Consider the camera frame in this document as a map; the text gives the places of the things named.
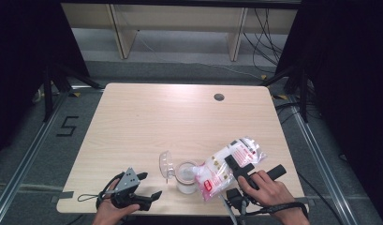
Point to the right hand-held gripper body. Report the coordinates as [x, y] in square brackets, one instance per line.
[273, 172]

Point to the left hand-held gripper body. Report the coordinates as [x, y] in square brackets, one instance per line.
[129, 181]

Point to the red and white sugar pouch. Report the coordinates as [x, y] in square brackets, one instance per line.
[217, 175]

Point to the white sugar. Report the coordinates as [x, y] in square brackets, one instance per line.
[187, 172]

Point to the person's right hand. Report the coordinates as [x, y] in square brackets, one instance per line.
[270, 193]

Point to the person's left hand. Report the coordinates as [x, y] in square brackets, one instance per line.
[108, 214]

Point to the grey table grommet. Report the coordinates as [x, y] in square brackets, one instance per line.
[219, 97]

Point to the yellow and black tape marker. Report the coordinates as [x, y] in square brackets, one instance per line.
[76, 94]
[281, 97]
[263, 77]

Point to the black metal stand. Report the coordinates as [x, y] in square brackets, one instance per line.
[48, 93]
[303, 93]

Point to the black curtain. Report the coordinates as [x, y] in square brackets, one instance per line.
[351, 78]
[23, 62]

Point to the light wooden shelf unit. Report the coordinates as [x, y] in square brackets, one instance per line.
[179, 18]

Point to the aluminium floor rail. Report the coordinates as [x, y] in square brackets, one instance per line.
[320, 156]
[30, 156]

